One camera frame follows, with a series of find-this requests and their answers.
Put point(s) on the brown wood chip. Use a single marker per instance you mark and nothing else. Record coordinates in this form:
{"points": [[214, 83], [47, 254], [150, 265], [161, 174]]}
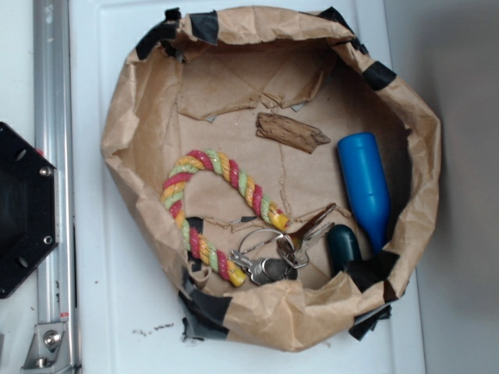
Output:
{"points": [[290, 132]]}

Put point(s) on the silver key bunch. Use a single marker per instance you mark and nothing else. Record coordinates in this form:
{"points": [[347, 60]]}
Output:
{"points": [[292, 250]]}

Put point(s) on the dark teal cylinder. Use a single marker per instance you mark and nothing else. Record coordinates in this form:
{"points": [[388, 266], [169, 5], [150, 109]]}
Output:
{"points": [[343, 248]]}

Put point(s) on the blue plastic bottle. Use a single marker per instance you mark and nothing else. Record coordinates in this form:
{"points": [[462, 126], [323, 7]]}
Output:
{"points": [[366, 186]]}

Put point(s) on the brown paper bag bin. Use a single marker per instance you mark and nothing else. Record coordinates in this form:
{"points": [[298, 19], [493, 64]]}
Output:
{"points": [[197, 83]]}

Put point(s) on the multicolour rope toy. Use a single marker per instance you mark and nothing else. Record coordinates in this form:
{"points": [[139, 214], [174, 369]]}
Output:
{"points": [[194, 242]]}

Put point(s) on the aluminium frame rail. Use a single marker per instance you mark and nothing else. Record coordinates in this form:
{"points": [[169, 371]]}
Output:
{"points": [[56, 275]]}

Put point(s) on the black hexagonal mount plate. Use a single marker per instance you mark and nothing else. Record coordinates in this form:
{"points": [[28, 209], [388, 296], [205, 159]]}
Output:
{"points": [[28, 212]]}

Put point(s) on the metal corner bracket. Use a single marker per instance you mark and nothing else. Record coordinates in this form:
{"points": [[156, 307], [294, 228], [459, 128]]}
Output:
{"points": [[49, 349]]}

